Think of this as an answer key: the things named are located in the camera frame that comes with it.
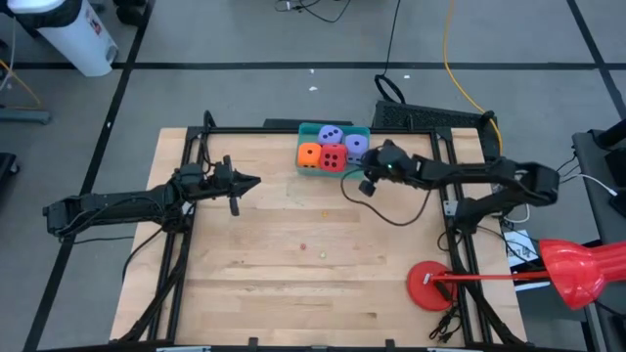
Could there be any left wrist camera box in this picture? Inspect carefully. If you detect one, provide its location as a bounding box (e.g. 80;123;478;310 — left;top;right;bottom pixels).
174;162;205;185

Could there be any red desk lamp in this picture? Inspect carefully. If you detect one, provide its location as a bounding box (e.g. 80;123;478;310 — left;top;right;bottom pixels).
405;238;626;313

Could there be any purple foam die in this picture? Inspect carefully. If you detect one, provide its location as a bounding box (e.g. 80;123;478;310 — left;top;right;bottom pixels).
344;133;370;165
317;124;344;147

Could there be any thin yellow cable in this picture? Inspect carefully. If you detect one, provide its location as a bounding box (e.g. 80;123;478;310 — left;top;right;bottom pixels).
0;58;44;111

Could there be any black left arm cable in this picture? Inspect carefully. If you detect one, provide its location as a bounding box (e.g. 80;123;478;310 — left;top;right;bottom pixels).
71;235;136;245

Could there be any black power plug cable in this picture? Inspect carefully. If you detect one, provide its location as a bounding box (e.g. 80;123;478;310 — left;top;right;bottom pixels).
427;303;462;344

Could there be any printed white paper sheet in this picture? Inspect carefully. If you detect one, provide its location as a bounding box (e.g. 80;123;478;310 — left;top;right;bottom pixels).
502;229;553;293

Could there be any orange foam die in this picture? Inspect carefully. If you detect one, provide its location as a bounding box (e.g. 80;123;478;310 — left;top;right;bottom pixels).
296;142;323;169

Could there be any black side table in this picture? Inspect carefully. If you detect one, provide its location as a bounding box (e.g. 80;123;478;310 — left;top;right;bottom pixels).
570;119;626;352

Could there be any grey flat floor base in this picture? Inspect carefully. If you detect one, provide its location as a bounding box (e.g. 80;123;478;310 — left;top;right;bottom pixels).
0;108;53;125

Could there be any yellow floor cable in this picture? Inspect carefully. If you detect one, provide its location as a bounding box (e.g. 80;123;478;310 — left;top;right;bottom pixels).
442;0;504;155

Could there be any white cable bundle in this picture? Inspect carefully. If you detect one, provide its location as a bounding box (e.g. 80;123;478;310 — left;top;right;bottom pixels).
502;200;532;225

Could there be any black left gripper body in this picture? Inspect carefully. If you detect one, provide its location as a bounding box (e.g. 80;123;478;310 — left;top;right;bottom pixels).
168;154;242;217

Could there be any teal plastic bin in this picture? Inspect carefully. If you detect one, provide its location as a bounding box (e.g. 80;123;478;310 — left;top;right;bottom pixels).
295;121;372;180

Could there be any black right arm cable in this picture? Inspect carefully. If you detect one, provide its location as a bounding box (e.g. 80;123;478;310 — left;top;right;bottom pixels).
339;167;432;228

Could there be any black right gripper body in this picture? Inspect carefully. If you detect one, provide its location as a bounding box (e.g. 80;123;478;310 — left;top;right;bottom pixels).
360;139;423;185

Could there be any black metal table frame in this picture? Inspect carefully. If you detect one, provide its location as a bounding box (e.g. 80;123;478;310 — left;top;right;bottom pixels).
115;110;528;346

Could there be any red foam die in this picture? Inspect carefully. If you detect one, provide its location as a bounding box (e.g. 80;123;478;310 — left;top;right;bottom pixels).
320;143;348;173

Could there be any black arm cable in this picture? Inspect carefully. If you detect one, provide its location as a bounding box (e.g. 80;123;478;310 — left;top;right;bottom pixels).
339;167;432;228
71;235;136;245

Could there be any thin black floor cable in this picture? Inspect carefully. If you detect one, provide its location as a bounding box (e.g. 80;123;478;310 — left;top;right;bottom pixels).
272;0;354;24

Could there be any black floor equipment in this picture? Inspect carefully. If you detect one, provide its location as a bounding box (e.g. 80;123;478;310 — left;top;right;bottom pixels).
0;152;21;180

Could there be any white trash can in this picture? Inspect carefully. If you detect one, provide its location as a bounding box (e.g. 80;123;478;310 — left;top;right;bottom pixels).
7;0;120;78

